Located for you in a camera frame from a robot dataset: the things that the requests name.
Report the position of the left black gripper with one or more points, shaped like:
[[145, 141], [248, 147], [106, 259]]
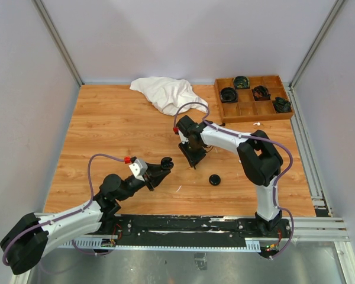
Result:
[[156, 169]]

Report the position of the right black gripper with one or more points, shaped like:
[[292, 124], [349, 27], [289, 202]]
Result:
[[192, 158]]

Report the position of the black charging case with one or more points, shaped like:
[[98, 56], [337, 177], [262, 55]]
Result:
[[166, 163], [214, 180]]

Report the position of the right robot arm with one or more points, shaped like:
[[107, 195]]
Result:
[[259, 158]]

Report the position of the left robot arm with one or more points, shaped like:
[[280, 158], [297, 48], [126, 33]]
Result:
[[33, 237]]

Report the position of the white crumpled cloth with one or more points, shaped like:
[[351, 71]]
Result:
[[168, 95]]

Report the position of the wooden compartment tray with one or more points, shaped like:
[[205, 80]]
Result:
[[245, 105]]

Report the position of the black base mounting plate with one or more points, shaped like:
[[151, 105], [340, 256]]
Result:
[[184, 232]]

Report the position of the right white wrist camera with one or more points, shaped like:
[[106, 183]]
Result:
[[183, 138]]

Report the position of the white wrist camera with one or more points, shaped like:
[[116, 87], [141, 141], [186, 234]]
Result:
[[138, 169], [183, 138]]

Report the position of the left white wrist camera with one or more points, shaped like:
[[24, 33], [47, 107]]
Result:
[[138, 169]]

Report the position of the grey slotted cable duct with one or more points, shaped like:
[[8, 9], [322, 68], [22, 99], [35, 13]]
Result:
[[322, 229]]

